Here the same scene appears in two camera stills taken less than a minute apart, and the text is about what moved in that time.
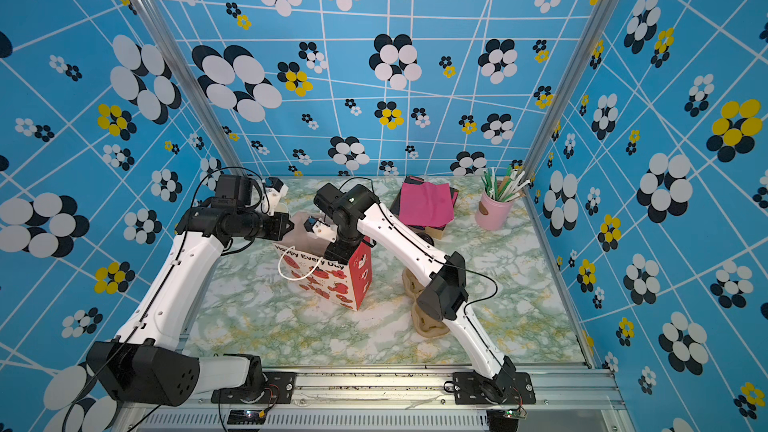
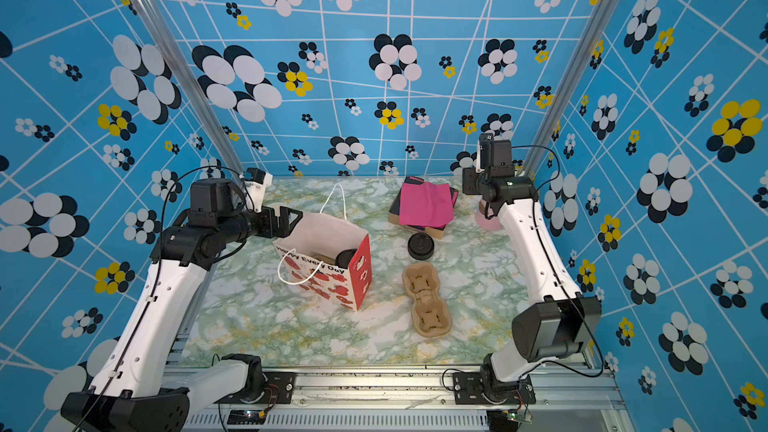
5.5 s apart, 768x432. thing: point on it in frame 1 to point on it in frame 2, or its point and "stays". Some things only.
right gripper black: (336, 254) to (471, 177)
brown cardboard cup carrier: (424, 324) stays
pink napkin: (427, 204) stays
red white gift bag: (303, 258) stays
